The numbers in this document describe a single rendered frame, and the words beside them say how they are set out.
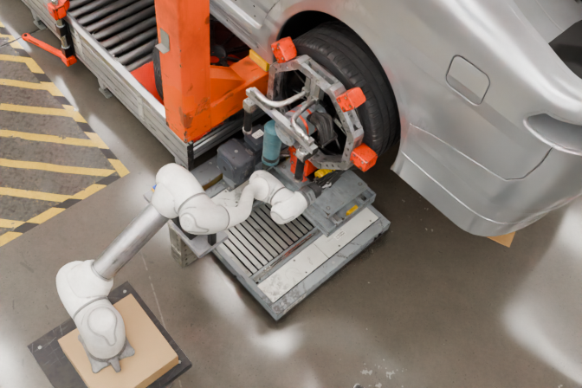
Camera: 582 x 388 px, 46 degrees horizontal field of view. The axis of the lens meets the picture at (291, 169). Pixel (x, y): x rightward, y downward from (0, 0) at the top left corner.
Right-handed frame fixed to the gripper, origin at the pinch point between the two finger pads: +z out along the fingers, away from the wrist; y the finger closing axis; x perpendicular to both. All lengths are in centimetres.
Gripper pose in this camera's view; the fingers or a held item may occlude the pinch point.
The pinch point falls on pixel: (341, 170)
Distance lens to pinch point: 317.2
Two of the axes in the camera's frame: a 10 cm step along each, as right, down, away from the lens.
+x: -4.2, -8.6, -3.0
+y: 5.4, 0.3, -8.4
